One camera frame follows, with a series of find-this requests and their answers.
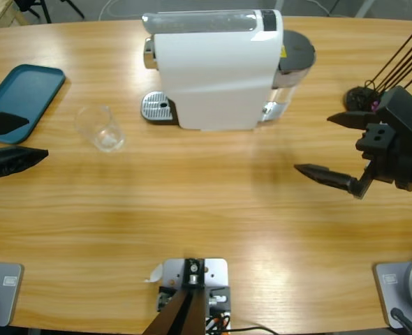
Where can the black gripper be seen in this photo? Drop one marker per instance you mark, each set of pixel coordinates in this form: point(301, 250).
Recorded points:
point(405, 160)

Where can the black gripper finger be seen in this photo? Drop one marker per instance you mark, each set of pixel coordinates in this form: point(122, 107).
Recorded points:
point(0, 124)
point(7, 162)

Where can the clear drinking glass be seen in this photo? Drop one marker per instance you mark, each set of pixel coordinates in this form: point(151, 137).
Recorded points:
point(103, 139)

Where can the silver coffee machine lever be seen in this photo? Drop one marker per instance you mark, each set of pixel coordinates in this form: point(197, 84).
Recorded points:
point(199, 22)

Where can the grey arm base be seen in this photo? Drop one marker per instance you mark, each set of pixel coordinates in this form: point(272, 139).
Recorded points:
point(394, 289)
point(0, 289)

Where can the purple coffee capsule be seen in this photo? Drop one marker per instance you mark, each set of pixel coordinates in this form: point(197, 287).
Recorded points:
point(375, 105)

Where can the white capsule coffee machine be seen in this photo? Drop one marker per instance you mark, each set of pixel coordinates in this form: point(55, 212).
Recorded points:
point(213, 76)

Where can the teal plastic tray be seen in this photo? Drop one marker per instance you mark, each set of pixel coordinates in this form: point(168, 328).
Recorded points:
point(28, 90)

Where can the black capsule holder with rods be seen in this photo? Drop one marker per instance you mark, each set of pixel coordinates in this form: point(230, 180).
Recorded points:
point(358, 97)

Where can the clear water tank dark lid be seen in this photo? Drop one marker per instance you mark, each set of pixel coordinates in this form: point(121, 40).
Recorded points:
point(296, 49)

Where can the black tripod legs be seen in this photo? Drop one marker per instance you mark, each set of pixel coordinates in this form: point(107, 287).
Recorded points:
point(44, 10)

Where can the metal drip tray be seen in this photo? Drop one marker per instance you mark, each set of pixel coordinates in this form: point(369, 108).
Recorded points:
point(157, 104)

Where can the white paper tab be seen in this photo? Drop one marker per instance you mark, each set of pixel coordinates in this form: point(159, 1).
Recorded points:
point(155, 274)

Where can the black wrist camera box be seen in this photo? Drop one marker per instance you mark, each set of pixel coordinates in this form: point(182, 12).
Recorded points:
point(401, 104)

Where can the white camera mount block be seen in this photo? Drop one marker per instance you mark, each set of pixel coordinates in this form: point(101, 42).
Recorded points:
point(216, 272)

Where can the dark camera post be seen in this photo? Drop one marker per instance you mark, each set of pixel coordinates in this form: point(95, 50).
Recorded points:
point(188, 310)

